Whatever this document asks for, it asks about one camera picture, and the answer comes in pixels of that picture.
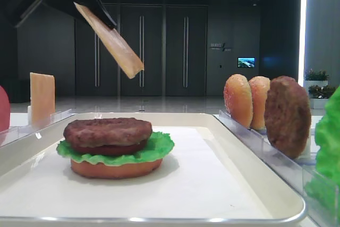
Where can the orange cheese slice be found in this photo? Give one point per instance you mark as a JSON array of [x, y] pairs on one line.
[[123, 54], [42, 95]]

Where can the red tomato slice standing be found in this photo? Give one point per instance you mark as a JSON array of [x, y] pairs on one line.
[[4, 110]]

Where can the brown meat patty on tray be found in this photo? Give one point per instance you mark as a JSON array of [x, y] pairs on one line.
[[120, 131]]

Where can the green lettuce leaf on tray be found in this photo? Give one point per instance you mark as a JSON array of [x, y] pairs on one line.
[[157, 147]]

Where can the brown meat patty standing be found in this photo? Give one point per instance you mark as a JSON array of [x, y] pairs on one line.
[[287, 116]]

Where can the green lettuce leaf standing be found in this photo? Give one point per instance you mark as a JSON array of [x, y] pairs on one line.
[[325, 152]]

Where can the bun half right rear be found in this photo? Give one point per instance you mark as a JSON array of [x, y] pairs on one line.
[[238, 99]]

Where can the bun half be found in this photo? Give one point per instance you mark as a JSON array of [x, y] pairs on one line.
[[259, 87], [238, 99]]

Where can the bun bottom on tray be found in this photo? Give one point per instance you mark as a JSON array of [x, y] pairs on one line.
[[125, 171]]

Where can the bun half right front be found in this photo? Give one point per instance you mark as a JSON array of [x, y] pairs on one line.
[[259, 87]]

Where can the white rectangular tray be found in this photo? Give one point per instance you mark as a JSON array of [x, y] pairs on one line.
[[209, 179]]

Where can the potted plants in planter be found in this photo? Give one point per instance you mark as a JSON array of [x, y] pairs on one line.
[[318, 89]]

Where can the clear left long rail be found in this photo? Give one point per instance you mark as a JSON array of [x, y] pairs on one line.
[[16, 132]]

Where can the clear long rail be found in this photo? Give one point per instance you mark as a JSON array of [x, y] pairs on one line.
[[296, 172], [16, 132]]

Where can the wall display screen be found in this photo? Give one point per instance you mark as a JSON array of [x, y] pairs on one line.
[[246, 62]]

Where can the clear right long rail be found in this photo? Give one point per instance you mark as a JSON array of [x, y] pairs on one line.
[[296, 172]]

